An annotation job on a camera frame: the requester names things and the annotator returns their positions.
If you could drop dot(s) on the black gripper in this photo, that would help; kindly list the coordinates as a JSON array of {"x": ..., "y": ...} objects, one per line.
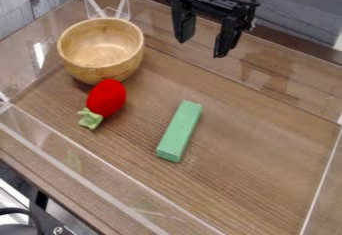
[{"x": 239, "y": 20}]

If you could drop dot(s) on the red plush strawberry toy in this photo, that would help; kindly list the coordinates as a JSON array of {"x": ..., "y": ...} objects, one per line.
[{"x": 104, "y": 101}]

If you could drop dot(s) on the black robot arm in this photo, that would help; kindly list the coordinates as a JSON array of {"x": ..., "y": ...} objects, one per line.
[{"x": 237, "y": 16}]

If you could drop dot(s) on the wooden bowl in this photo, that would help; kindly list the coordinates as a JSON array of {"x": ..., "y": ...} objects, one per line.
[{"x": 102, "y": 49}]

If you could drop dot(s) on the green rectangular block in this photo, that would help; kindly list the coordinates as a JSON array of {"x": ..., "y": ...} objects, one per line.
[{"x": 179, "y": 131}]

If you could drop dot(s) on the clear acrylic tray walls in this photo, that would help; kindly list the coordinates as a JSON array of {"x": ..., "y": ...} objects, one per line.
[{"x": 261, "y": 170}]

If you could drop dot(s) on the black table leg bracket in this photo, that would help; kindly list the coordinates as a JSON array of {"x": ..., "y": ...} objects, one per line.
[{"x": 51, "y": 225}]

